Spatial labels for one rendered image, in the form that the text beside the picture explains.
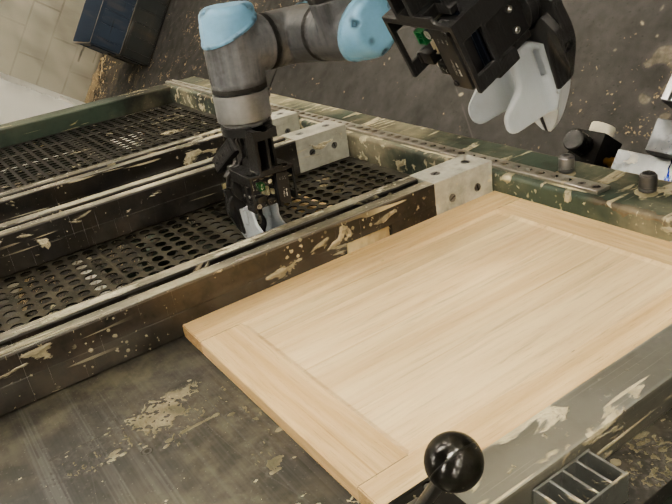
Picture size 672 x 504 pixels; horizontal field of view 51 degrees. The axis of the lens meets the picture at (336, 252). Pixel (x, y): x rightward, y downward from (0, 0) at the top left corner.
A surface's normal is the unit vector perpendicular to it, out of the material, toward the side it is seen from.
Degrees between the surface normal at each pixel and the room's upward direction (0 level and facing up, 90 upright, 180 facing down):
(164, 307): 90
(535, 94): 92
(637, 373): 56
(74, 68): 90
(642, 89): 0
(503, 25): 90
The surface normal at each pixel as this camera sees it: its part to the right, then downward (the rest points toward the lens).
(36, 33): 0.55, 0.33
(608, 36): -0.75, -0.22
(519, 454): -0.13, -0.90
